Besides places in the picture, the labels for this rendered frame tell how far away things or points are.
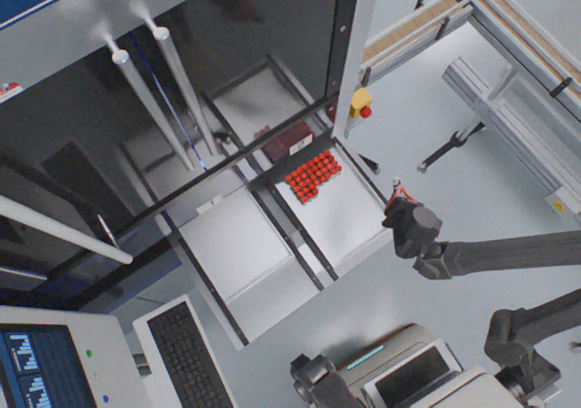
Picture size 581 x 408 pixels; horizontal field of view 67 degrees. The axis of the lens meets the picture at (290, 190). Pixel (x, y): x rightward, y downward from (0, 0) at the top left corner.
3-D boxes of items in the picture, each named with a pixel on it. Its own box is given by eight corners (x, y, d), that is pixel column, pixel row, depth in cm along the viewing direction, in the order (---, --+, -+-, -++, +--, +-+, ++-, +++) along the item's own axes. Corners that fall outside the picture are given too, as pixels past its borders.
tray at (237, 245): (172, 218, 147) (169, 215, 144) (237, 175, 152) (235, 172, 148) (226, 303, 139) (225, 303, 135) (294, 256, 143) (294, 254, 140)
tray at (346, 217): (274, 187, 150) (273, 183, 147) (335, 147, 155) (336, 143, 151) (332, 269, 142) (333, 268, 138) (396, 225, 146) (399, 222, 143)
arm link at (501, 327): (532, 371, 98) (535, 352, 102) (522, 338, 94) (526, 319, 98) (488, 364, 104) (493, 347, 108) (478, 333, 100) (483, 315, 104)
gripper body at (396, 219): (424, 201, 105) (429, 226, 100) (402, 226, 112) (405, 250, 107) (400, 194, 104) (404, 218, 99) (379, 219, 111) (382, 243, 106)
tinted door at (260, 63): (207, 170, 117) (125, 24, 61) (336, 88, 124) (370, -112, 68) (207, 172, 117) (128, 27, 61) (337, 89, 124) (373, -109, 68)
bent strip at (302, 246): (290, 238, 145) (290, 234, 139) (297, 232, 145) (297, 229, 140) (315, 273, 141) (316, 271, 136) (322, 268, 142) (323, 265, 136)
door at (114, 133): (46, 273, 109) (-217, 213, 53) (205, 171, 117) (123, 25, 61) (47, 275, 109) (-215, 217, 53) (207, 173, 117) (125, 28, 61)
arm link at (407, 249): (391, 259, 101) (414, 264, 101) (404, 241, 96) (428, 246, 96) (388, 236, 106) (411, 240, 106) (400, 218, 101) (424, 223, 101)
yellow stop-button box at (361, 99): (340, 104, 151) (342, 93, 144) (356, 93, 152) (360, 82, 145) (354, 120, 149) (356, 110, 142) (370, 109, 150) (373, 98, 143)
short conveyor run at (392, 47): (328, 117, 162) (331, 95, 147) (303, 87, 166) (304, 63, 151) (468, 27, 174) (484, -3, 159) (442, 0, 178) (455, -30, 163)
